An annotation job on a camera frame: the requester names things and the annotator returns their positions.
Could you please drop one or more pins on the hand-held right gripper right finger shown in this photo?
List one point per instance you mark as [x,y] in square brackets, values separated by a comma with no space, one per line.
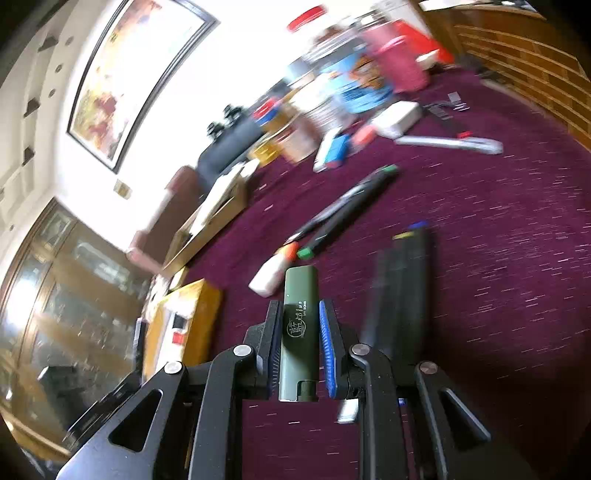
[328,350]

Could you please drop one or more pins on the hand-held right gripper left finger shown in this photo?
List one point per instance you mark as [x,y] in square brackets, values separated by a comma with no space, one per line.
[265,355]

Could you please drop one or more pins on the olive green lighter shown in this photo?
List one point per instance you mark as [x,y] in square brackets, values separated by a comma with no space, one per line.
[298,332]

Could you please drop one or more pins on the white bottle orange cap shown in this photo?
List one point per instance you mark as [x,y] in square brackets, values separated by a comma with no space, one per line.
[270,274]

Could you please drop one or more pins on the gold tray box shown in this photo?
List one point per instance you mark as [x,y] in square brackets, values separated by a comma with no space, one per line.
[184,318]

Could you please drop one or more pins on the row of black markers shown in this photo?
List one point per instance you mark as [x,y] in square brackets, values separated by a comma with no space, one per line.
[401,286]

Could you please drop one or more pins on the black gel pen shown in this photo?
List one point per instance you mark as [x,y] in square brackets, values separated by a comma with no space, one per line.
[339,205]

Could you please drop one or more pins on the brown cardboard box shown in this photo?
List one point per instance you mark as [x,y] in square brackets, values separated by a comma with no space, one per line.
[212,221]

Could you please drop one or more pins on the brown armchair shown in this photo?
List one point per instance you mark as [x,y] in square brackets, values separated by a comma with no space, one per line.
[166,217]

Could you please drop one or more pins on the stack of papers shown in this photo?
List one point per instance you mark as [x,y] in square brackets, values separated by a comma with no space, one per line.
[221,189]

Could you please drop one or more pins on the gold tape roll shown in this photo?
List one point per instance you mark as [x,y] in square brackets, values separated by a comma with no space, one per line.
[265,154]

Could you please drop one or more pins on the wooden glass-door cabinet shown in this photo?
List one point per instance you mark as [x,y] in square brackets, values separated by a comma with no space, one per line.
[69,300]

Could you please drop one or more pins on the clear jar orange label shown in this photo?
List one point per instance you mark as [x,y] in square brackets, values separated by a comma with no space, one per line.
[295,145]

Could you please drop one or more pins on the black leather sofa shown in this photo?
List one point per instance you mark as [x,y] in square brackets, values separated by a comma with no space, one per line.
[226,147]

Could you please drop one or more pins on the clear case red contents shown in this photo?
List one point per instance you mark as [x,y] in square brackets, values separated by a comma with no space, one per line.
[362,137]

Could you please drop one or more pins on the black clamp device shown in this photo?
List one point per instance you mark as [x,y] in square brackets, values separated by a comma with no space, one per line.
[233,111]
[216,128]

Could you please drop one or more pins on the white labelled jar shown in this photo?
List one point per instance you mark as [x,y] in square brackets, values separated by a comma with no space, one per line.
[323,113]

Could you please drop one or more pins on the white utility knife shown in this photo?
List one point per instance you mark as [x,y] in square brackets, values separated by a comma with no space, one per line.
[448,144]

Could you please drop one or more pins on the white charger adapter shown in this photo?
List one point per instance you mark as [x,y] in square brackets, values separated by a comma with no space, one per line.
[397,120]

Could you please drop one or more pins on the toothpick jar blue red lid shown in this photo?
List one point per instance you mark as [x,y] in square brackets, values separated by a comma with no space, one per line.
[268,110]

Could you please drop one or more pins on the blue cartoon canister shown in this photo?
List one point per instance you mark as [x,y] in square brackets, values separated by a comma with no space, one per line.
[360,87]

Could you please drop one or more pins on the pink knit-sleeved bottle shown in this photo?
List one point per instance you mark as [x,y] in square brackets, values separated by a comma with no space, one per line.
[397,60]

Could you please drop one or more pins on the red bag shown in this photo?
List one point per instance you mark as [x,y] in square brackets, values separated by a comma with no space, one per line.
[425,41]

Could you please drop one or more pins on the clear jar red lid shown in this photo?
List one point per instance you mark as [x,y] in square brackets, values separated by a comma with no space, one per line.
[305,17]

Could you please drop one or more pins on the wooden brick-pattern counter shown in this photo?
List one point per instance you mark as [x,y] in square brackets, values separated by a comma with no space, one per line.
[521,55]

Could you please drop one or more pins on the small gold wall plaque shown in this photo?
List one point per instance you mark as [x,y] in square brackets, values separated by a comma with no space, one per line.
[122,189]

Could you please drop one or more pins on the framed wall painting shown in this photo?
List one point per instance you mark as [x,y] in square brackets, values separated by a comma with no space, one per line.
[124,78]

